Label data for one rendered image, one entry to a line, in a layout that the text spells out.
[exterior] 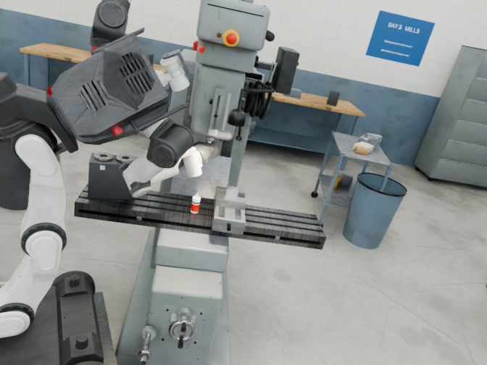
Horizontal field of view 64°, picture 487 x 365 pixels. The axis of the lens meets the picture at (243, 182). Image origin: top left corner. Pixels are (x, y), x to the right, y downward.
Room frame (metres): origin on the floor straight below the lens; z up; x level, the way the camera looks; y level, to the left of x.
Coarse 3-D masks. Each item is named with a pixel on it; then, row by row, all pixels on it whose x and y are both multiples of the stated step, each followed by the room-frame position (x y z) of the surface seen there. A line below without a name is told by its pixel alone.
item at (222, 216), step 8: (216, 192) 1.80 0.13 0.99; (224, 192) 1.81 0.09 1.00; (240, 192) 1.82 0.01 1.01; (216, 208) 1.67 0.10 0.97; (224, 208) 1.69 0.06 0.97; (216, 216) 1.59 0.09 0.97; (224, 216) 1.61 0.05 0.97; (232, 216) 1.63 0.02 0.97; (240, 216) 1.64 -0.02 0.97; (216, 224) 1.58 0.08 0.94; (224, 224) 1.58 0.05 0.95; (232, 224) 1.58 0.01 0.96; (240, 224) 1.59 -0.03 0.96; (232, 232) 1.59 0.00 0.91; (240, 232) 1.59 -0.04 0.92
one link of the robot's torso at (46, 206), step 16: (16, 144) 1.04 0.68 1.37; (32, 144) 1.05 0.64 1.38; (32, 160) 1.05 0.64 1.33; (48, 160) 1.08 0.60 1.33; (32, 176) 1.06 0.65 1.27; (48, 176) 1.08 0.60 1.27; (32, 192) 1.08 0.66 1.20; (48, 192) 1.10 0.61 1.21; (64, 192) 1.12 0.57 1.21; (32, 208) 1.08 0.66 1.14; (48, 208) 1.11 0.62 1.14; (64, 208) 1.13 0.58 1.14; (32, 224) 1.08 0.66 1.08; (48, 224) 1.10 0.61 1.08; (64, 224) 1.15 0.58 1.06; (64, 240) 1.12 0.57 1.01
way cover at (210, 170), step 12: (216, 156) 2.13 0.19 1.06; (180, 168) 2.06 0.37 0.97; (204, 168) 2.09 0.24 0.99; (216, 168) 2.10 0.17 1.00; (228, 168) 2.12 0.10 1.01; (180, 180) 2.02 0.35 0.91; (192, 180) 2.03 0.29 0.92; (204, 180) 2.05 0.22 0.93; (216, 180) 2.07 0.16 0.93; (180, 192) 1.97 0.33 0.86; (192, 192) 1.99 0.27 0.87; (204, 192) 2.01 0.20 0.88
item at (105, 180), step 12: (96, 156) 1.67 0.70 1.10; (108, 156) 1.70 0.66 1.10; (120, 156) 1.73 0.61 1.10; (132, 156) 1.76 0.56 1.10; (96, 168) 1.63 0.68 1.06; (108, 168) 1.65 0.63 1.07; (96, 180) 1.63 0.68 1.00; (108, 180) 1.65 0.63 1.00; (120, 180) 1.67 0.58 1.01; (96, 192) 1.63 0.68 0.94; (108, 192) 1.65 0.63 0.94; (120, 192) 1.67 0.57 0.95
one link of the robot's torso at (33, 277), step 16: (32, 240) 1.05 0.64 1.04; (48, 240) 1.06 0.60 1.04; (32, 256) 1.05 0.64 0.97; (48, 256) 1.06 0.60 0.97; (16, 272) 1.12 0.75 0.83; (32, 272) 1.08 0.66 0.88; (48, 272) 1.08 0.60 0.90; (0, 288) 1.11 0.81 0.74; (16, 288) 1.05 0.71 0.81; (32, 288) 1.08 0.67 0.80; (48, 288) 1.10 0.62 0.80; (0, 304) 1.03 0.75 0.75; (16, 304) 1.04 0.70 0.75; (32, 304) 1.08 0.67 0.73; (32, 320) 1.06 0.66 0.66
